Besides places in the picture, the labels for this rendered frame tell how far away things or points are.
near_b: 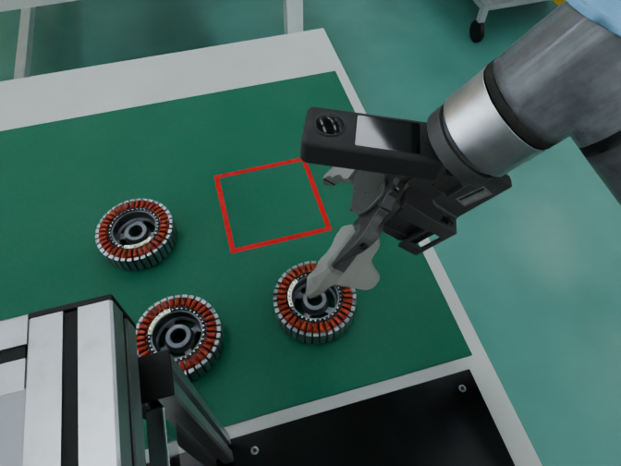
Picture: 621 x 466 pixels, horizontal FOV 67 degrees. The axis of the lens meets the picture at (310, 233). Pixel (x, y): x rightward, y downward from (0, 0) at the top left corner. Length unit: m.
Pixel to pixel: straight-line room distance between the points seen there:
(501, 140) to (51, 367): 0.31
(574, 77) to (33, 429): 0.35
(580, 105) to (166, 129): 0.72
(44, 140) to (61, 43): 1.72
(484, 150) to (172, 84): 0.75
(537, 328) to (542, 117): 1.31
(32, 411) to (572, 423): 1.42
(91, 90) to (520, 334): 1.32
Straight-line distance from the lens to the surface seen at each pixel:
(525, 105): 0.34
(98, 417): 0.27
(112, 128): 0.95
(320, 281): 0.44
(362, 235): 0.40
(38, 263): 0.81
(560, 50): 0.34
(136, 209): 0.76
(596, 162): 0.36
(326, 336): 0.63
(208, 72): 1.02
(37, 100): 1.07
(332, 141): 0.38
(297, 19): 1.57
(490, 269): 1.66
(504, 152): 0.36
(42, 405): 0.28
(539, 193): 1.93
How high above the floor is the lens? 1.36
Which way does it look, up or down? 56 degrees down
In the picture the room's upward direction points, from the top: straight up
